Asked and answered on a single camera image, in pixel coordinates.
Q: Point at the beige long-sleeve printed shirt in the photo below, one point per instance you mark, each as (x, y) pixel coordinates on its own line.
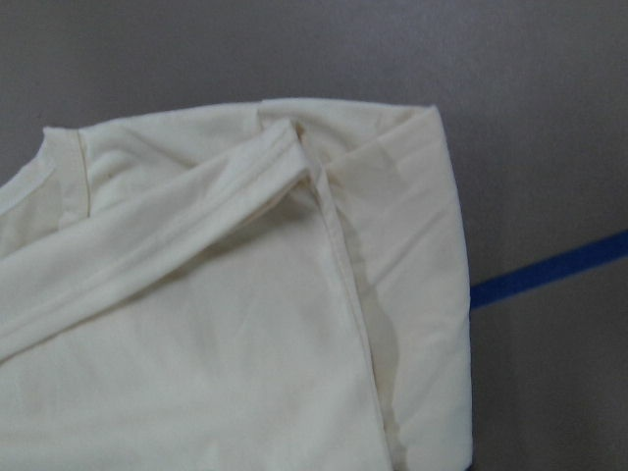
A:
(276, 285)

